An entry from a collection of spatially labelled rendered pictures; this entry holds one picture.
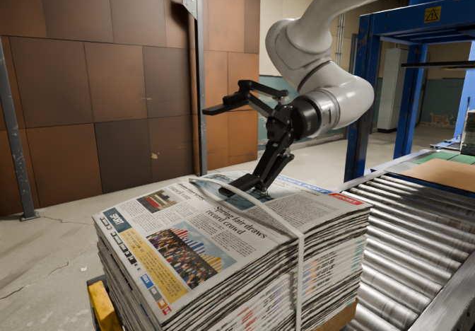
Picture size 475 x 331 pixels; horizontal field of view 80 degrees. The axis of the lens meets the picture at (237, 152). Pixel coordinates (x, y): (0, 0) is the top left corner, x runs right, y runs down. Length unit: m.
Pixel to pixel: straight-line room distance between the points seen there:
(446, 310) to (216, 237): 0.51
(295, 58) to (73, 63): 2.82
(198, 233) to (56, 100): 2.94
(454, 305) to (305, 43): 0.61
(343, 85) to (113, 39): 2.96
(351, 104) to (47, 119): 2.96
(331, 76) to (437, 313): 0.51
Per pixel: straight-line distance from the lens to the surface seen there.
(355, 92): 0.64
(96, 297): 0.69
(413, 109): 2.17
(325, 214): 0.46
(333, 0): 0.58
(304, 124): 0.53
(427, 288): 0.81
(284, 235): 0.39
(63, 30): 3.30
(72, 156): 3.35
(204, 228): 0.41
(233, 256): 0.36
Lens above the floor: 1.24
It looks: 14 degrees down
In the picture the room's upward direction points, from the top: straight up
